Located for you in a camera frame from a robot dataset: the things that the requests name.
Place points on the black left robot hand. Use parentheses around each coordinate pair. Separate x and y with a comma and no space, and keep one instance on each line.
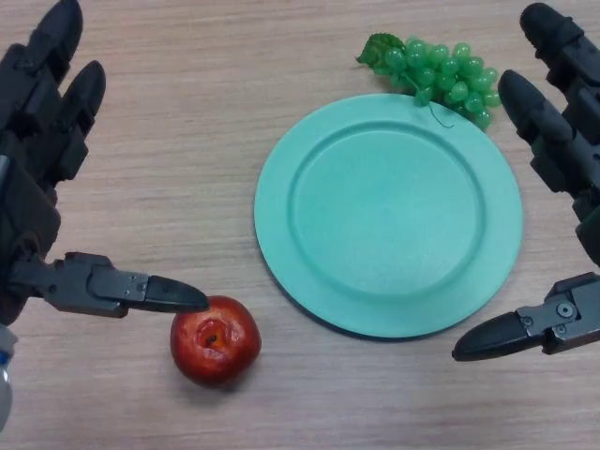
(33,140)

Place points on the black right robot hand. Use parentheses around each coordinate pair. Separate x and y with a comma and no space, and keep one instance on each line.
(581,140)

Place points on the red apple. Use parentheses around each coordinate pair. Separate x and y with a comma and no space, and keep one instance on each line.
(215,347)

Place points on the green round plate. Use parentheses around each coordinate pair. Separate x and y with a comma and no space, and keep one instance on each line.
(389,215)

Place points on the green grape bunch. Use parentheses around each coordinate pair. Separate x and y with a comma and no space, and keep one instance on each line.
(440,75)

